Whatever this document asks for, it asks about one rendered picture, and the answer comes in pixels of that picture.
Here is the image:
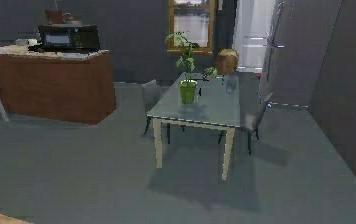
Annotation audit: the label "grey dining table pale legs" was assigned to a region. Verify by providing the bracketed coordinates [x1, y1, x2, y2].
[146, 71, 243, 181]

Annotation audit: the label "green potted house plant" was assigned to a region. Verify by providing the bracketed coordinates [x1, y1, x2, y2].
[164, 31, 218, 105]

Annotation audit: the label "black microwave oven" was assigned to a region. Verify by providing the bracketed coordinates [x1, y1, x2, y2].
[37, 24, 102, 53]

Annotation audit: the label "white room door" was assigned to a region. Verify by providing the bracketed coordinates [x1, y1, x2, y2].
[232, 0, 276, 73]

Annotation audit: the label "clear drinking glass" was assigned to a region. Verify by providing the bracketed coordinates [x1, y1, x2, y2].
[224, 74, 239, 94]

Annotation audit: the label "white small dish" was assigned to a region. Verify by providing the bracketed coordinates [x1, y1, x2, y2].
[15, 38, 39, 47]

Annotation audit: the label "wooden framed window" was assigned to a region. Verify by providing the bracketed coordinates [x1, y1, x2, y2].
[167, 0, 217, 55]

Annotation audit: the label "brown round bin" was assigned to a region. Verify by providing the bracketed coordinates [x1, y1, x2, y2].
[215, 48, 240, 76]

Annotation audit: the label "brown kitchen counter cupboard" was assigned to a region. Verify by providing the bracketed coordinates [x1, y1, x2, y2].
[0, 44, 118, 126]

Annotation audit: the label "grey fridge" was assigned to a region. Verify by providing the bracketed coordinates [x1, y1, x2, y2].
[259, 0, 344, 108]

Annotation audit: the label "brown pot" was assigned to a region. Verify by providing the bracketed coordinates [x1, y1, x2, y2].
[44, 9, 67, 25]

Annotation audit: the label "grey dining chair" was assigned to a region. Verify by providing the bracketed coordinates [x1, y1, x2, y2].
[217, 92, 274, 157]
[141, 79, 172, 145]

